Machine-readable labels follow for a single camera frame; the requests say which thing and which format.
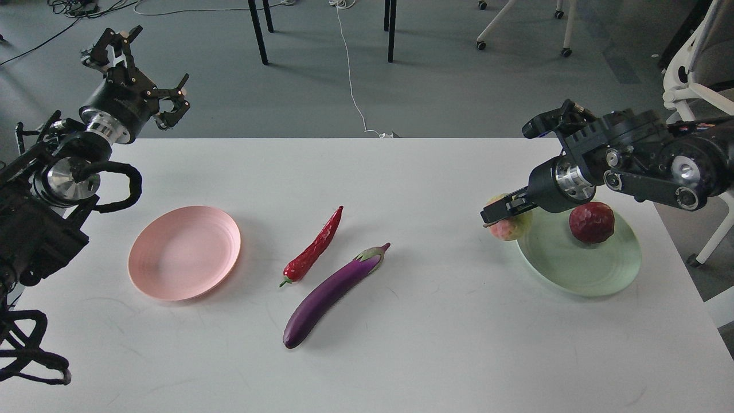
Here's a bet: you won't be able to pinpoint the black table leg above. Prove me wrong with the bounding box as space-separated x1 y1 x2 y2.
383 0 397 63
247 0 274 66

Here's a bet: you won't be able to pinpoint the black table leg left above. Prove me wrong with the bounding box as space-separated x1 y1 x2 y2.
247 0 274 66

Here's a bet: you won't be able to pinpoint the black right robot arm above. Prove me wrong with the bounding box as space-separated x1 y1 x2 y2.
481 99 733 227

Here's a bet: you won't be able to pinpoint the yellow pink custard apple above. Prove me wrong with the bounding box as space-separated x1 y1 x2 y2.
484 210 534 241

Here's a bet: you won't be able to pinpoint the pink plate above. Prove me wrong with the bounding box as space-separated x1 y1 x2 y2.
127 206 242 302

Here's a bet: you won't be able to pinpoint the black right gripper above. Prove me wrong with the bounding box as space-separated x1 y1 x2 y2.
480 157 597 225

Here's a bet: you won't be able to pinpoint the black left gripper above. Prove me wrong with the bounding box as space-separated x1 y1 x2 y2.
79 25 190 145

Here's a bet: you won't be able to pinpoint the red chili pepper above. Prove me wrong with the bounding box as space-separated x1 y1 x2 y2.
278 205 343 287

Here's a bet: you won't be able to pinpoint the purple eggplant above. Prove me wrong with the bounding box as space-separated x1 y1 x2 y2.
282 242 391 349

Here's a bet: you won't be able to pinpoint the white office chair base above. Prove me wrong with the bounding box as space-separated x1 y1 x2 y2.
476 0 577 58

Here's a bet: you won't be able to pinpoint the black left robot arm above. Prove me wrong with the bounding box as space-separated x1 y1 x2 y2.
1 26 190 386

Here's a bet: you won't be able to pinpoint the white floor cable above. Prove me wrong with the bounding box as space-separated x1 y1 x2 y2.
329 0 395 139

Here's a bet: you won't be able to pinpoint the black table leg right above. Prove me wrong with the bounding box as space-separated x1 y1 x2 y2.
383 0 397 63

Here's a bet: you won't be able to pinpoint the dark red pomegranate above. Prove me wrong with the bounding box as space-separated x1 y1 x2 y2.
568 202 615 245

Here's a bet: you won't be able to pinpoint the black floor cables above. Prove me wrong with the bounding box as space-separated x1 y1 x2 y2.
0 0 138 68

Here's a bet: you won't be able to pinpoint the green plate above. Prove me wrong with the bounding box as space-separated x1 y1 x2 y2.
517 209 642 297

